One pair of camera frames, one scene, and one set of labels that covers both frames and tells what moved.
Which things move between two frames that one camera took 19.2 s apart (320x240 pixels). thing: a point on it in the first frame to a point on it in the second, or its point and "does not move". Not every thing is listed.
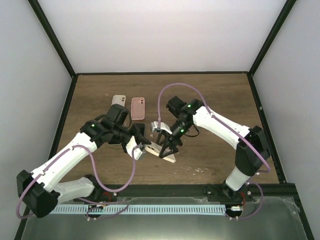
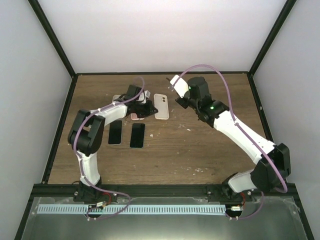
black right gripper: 173,147 to 181,103
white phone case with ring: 119,99 does not move
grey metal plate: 278,219 does not move
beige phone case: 156,149 to 161,104
